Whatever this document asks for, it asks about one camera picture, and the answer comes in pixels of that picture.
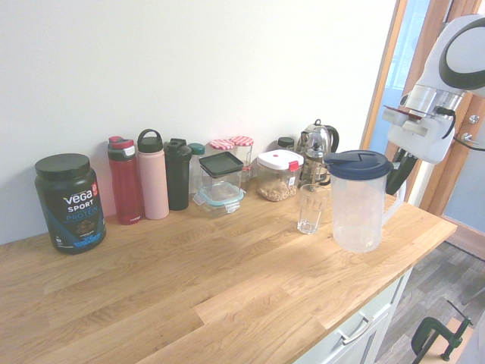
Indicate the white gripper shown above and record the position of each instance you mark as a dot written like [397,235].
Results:
[428,144]

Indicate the stainless steel kettle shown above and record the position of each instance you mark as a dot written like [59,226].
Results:
[326,136]

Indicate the pink bottle with black cap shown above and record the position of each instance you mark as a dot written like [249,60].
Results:
[152,182]

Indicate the red water bottle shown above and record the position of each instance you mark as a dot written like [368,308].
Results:
[127,189]

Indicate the glass French press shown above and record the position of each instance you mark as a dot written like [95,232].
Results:
[315,159]

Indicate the black shaker bottle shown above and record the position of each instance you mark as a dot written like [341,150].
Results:
[178,178]

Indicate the jar with dark green lid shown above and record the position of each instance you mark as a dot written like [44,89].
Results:
[285,142]

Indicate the glass container with teal-clip lid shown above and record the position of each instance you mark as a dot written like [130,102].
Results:
[218,199]

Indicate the clear pitcher with navy lid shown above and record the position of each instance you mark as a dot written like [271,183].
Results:
[356,204]

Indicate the green C-clamp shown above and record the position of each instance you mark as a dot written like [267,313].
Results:
[435,333]

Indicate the jar with red gingham lid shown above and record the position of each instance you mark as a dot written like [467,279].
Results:
[242,146]
[220,145]

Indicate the metal door lock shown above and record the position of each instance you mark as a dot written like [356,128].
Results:
[474,119]

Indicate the white and red camera mount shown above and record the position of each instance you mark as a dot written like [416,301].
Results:
[405,117]

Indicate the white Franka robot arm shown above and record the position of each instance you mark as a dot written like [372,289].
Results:
[432,57]

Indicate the white-lidded container of nuts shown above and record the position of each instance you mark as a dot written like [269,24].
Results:
[278,178]

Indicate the clear faceted drinking glass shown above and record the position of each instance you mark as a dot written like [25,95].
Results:
[312,212]

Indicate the pale green drawer cabinet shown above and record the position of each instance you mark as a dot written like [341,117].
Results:
[363,333]

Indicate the black Vega protein tub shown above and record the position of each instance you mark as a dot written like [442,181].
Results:
[70,204]

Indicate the square container with black lid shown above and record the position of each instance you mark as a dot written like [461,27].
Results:
[221,164]

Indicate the clear bottle with green cap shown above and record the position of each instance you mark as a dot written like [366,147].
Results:
[196,151]

